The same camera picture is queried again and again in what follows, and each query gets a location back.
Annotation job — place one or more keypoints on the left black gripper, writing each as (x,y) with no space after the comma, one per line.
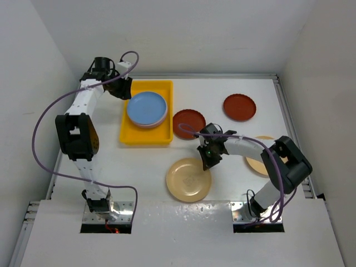
(124,92)

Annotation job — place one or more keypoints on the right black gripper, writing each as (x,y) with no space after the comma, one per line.
(208,163)

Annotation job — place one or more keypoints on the blue plate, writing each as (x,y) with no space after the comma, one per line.
(146,108)

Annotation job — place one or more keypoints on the tan plate front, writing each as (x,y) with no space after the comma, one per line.
(187,182)

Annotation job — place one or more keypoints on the tan plate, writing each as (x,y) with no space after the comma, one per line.
(187,182)
(258,166)

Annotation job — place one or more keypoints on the red plate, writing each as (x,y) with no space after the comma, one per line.
(239,107)
(189,117)

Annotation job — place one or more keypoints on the white plate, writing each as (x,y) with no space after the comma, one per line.
(147,120)

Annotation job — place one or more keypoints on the pink plate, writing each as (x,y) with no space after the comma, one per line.
(151,125)

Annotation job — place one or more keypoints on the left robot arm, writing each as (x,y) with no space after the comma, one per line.
(77,135)

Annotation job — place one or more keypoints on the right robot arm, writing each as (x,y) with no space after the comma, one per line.
(286,165)

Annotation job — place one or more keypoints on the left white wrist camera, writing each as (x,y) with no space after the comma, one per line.
(123,66)

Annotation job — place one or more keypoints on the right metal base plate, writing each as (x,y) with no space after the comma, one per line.
(241,216)

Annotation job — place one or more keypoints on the metal base plate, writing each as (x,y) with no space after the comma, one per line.
(120,212)
(241,216)

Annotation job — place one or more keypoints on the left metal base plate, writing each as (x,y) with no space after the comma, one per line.
(120,212)

